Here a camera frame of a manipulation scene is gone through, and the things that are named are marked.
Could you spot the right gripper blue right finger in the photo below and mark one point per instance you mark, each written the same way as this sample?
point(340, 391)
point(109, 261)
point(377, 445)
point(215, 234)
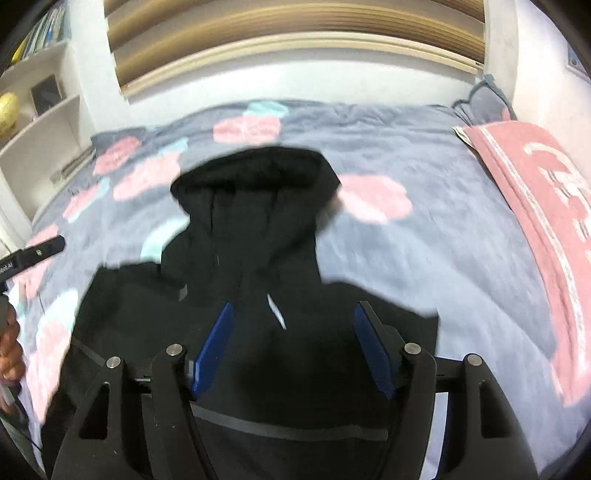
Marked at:
point(376, 355)

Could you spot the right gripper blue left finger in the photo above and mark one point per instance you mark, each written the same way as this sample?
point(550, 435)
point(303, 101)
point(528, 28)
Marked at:
point(208, 360)

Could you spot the black hooded jacket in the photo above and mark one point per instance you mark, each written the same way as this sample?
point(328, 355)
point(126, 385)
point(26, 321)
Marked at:
point(294, 397)

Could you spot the person's left hand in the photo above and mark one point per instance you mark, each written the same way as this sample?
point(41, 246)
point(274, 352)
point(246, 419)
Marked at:
point(12, 364)

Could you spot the flat books on low shelf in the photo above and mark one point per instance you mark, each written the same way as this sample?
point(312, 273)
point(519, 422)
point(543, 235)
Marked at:
point(73, 166)

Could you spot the white bookshelf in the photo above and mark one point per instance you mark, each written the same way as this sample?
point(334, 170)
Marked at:
point(43, 144)

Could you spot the grey floral bed blanket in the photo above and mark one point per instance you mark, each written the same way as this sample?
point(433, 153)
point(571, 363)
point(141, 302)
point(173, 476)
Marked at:
point(417, 221)

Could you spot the yellow globe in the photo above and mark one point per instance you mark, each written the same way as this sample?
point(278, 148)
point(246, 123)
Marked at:
point(9, 112)

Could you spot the row of books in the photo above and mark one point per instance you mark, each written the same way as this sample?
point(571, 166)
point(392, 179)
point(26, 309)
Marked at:
point(50, 29)

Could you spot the pink pillow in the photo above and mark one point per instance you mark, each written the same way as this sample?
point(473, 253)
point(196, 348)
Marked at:
point(551, 201)

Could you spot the striped brown window blind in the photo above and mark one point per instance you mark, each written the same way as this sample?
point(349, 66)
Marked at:
point(154, 41)

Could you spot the grey pillow behind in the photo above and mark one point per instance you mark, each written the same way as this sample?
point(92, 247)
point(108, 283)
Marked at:
point(485, 104)

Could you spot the black picture frame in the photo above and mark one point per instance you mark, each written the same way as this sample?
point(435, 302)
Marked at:
point(46, 95)

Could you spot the colourful wall map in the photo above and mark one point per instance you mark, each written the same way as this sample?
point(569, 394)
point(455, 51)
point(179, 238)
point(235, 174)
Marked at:
point(574, 62)

